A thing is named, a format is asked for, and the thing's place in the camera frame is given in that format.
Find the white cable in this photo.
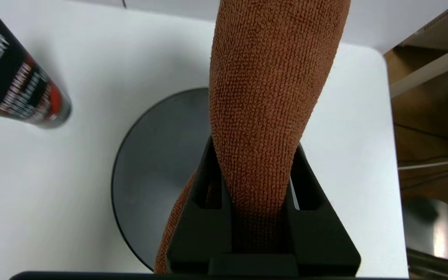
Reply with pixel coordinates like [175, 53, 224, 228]
[398, 157, 448, 171]

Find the gray round plate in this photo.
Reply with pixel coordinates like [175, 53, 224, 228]
[111, 87, 232, 273]

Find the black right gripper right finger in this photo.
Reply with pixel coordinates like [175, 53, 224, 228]
[285, 143, 361, 276]

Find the black cable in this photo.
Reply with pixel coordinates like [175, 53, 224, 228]
[393, 122, 448, 143]

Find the shiny metal base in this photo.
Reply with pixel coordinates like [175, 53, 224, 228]
[402, 198, 448, 267]

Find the white side desk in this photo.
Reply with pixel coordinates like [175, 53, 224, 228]
[389, 17, 448, 98]

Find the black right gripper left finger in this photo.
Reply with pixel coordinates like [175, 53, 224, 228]
[166, 136, 233, 275]

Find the brown towel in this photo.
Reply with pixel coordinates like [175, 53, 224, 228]
[154, 0, 352, 275]

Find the black squeeze tube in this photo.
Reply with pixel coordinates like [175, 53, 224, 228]
[0, 2, 72, 129]

